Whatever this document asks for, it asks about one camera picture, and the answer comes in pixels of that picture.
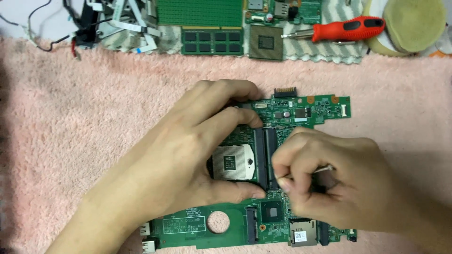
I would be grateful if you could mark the square processor chip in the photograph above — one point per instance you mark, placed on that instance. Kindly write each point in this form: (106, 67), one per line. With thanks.
(265, 42)

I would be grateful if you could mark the green memory module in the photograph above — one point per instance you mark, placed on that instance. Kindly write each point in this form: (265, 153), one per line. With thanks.
(212, 41)

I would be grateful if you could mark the person's right hand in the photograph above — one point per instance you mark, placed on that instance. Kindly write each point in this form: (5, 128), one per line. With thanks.
(346, 183)

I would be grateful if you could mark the grey white zigzag cloth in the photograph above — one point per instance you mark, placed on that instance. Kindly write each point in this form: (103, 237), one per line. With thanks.
(317, 49)

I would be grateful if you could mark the person's left hand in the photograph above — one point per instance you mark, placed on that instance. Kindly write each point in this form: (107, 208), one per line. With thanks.
(176, 158)

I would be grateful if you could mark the green laptop motherboard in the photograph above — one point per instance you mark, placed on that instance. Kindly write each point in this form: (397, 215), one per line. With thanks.
(282, 105)

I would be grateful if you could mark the thin silver metal tool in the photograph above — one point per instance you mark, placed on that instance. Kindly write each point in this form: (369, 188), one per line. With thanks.
(325, 169)

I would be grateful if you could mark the round yellow polishing sponge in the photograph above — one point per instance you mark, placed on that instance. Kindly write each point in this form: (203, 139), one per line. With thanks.
(413, 24)

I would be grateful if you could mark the green ribbed circuit board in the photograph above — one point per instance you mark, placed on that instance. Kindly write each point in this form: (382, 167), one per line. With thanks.
(197, 12)

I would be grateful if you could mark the pink fluffy towel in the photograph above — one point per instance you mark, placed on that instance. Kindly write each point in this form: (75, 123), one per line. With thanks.
(70, 105)

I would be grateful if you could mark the small green port board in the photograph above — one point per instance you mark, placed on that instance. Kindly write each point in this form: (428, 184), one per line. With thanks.
(307, 12)

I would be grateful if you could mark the red and black screwdriver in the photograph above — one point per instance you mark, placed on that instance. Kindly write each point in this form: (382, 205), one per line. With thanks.
(353, 30)

